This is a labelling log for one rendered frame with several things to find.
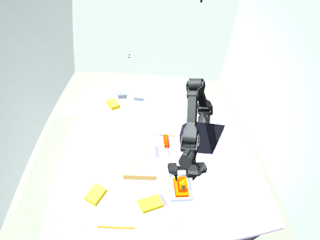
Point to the pale yellow rectangular block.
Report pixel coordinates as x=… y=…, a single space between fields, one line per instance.
x=150 y=203
x=113 y=104
x=95 y=194

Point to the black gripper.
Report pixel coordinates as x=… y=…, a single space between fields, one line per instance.
x=173 y=168

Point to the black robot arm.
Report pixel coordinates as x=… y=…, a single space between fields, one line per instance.
x=197 y=103

